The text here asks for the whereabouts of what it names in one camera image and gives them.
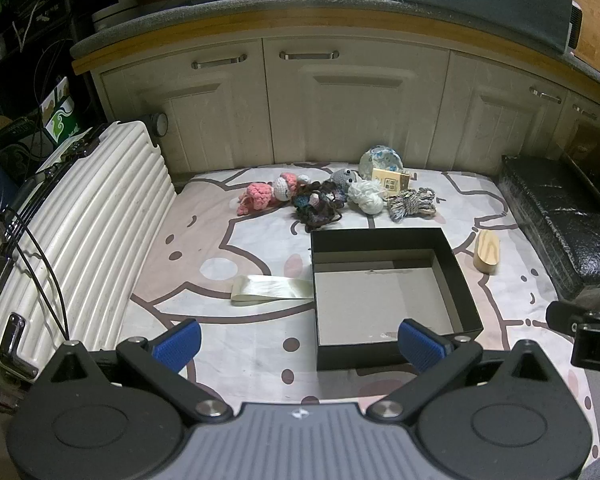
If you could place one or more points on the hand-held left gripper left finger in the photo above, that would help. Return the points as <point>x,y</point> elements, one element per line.
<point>177,346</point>

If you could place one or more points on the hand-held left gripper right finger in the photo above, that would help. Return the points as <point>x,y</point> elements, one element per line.
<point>421,346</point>

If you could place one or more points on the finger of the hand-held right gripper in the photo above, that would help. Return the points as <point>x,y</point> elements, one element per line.
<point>562,316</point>

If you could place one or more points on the black cardboard box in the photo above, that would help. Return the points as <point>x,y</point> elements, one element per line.
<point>380,300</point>

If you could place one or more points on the oval wooden block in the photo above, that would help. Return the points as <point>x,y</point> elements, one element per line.
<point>486,252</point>

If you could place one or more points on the white yarn ball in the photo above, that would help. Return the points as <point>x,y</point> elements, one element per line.
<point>367,197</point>

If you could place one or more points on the small gold gift box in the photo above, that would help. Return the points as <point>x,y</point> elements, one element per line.
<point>387,182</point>

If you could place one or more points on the pink white crochet doll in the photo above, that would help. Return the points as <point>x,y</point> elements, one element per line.
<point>257,195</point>

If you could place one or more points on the brown blue yarn bundle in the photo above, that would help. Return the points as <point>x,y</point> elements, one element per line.
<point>315,207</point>

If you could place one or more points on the grey crochet toy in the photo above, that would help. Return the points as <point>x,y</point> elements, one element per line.
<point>342,179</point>

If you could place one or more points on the blue white floral pouch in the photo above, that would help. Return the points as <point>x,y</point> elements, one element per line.
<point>380,157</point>

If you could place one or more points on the black wrapped bundle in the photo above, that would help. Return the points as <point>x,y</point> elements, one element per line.
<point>555,210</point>

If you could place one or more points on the printed cartoon blanket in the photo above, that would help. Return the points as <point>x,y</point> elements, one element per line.
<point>220,240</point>

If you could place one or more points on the white ribbed suitcase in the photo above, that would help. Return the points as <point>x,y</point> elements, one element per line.
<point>90,220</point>

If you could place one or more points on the cream cabinet door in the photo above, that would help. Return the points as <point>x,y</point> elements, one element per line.
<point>355,110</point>
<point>500,120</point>
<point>575,125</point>
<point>205,120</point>

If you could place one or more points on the small round gauge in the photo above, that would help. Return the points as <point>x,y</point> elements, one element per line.
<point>160,124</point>

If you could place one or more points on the green white carton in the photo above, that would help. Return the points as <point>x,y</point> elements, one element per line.
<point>60,120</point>

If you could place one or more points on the white fan heater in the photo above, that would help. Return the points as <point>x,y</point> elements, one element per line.
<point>575,27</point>

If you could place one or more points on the white round appliance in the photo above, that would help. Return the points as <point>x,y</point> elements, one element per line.
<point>115,15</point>

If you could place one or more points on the grey wood-edged countertop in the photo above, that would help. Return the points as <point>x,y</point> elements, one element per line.
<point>230,10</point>

